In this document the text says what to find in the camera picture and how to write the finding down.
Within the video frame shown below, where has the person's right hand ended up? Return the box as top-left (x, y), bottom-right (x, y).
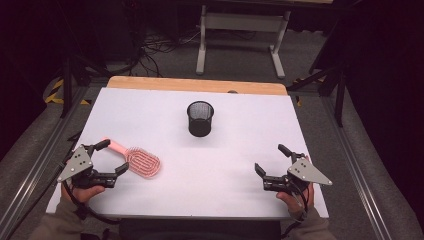
top-left (275, 181), bottom-right (316, 215)

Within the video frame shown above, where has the black seat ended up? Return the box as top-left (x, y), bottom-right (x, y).
top-left (118, 218), bottom-right (283, 240)

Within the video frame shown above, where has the yellow black hazard tape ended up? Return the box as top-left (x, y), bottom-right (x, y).
top-left (292, 76), bottom-right (327, 108)
top-left (44, 78), bottom-right (93, 106)

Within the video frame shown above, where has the white metal desk frame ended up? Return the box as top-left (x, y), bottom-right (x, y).
top-left (195, 3), bottom-right (293, 80)

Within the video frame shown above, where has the person's left hand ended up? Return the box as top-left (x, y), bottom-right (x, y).
top-left (60, 181), bottom-right (106, 205)

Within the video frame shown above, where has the black mesh pen holder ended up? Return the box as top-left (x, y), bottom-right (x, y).
top-left (186, 100), bottom-right (215, 138)

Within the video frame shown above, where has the black metal stand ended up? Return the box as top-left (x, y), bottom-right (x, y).
top-left (286, 61), bottom-right (348, 128)
top-left (59, 54), bottom-right (113, 119)

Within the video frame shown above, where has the aluminium floor rail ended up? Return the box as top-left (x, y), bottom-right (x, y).
top-left (0, 84), bottom-right (91, 240)
top-left (319, 94), bottom-right (394, 240)

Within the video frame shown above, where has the pink hairbrush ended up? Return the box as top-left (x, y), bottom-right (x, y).
top-left (101, 136), bottom-right (162, 179)

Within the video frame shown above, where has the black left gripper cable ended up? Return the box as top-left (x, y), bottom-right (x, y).
top-left (61, 179), bottom-right (123, 226)

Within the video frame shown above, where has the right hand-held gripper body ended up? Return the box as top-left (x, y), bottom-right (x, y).
top-left (262, 151), bottom-right (334, 196)

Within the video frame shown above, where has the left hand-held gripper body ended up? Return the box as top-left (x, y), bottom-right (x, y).
top-left (57, 143), bottom-right (118, 190)

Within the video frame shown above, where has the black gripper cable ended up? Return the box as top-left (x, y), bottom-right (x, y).
top-left (61, 179), bottom-right (123, 226)
top-left (281, 186), bottom-right (309, 239)

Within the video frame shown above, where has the bundle of black floor cables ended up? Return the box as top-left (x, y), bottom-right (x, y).
top-left (133, 29), bottom-right (201, 78)

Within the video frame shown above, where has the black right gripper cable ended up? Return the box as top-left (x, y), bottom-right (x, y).
top-left (281, 186), bottom-right (309, 239)

